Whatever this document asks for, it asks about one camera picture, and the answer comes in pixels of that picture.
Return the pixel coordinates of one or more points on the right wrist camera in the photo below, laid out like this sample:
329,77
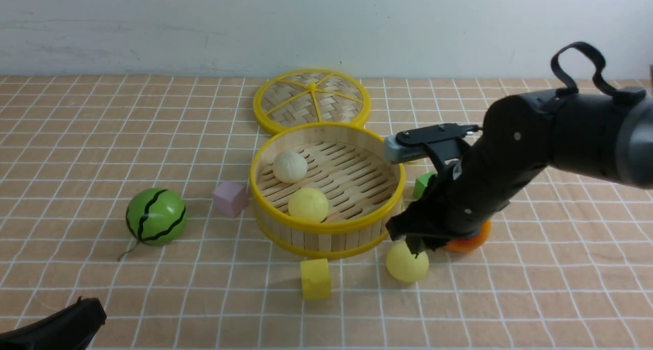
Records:
438,143

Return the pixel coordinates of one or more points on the orange toy pear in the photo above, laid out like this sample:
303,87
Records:
464,246

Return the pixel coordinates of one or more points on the yellow foam cube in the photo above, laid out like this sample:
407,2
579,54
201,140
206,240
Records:
315,279

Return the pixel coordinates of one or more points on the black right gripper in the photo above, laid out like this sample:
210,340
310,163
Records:
492,173

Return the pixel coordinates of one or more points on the green foam cube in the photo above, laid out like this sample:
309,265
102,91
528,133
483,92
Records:
421,184

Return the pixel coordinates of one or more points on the yellow bun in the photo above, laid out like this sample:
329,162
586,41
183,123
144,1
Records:
404,266
309,204

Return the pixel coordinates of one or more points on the checked tan tablecloth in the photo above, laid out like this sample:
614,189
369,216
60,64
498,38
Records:
568,263

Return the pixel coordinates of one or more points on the bamboo steamer tray yellow rim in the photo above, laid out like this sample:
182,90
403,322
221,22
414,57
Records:
346,163

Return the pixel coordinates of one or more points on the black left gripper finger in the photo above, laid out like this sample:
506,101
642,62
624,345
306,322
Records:
71,328

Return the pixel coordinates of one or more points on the pink foam cube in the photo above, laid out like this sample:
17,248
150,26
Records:
230,198

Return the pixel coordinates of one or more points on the cream white bun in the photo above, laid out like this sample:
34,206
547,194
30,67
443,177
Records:
290,167

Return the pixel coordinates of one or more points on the bamboo steamer lid yellow rim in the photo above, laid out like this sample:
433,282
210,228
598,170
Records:
309,96

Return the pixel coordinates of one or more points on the green toy watermelon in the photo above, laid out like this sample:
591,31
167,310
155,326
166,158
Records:
155,217

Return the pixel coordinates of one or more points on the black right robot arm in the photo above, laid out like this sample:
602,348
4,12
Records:
597,136

